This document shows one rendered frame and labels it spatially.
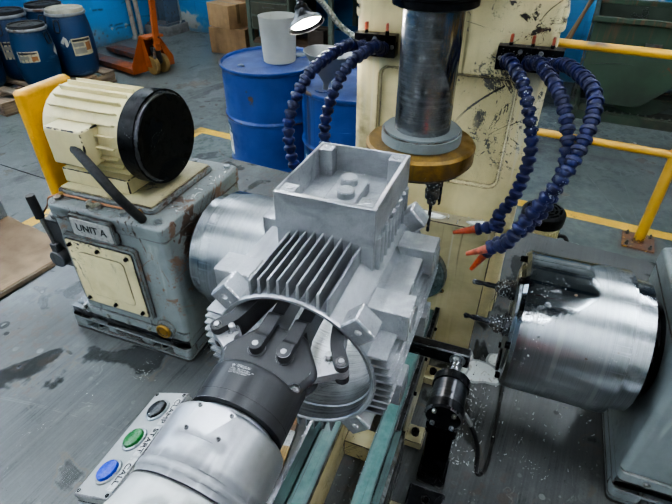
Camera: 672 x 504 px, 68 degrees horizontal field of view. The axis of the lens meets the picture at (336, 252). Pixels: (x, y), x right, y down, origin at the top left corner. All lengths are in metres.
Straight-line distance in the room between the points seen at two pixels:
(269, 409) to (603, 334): 0.61
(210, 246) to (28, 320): 0.63
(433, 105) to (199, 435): 0.59
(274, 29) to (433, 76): 2.22
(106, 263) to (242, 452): 0.82
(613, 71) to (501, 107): 3.94
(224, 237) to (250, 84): 1.94
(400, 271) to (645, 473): 0.66
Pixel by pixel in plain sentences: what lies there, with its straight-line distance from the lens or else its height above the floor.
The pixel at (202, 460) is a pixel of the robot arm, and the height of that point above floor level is 1.39.
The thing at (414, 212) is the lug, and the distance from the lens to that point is 0.54.
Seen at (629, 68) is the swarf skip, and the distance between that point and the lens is 4.94.
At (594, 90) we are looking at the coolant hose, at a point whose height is 1.45.
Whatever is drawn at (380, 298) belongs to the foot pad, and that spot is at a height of 1.38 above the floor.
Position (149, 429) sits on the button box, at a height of 1.07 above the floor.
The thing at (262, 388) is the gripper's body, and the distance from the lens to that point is 0.37.
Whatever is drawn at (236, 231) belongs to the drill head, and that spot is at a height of 1.14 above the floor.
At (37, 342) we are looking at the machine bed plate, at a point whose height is 0.80.
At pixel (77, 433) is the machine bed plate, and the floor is 0.80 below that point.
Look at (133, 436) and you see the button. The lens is 0.76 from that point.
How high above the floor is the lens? 1.67
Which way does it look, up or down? 36 degrees down
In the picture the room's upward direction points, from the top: straight up
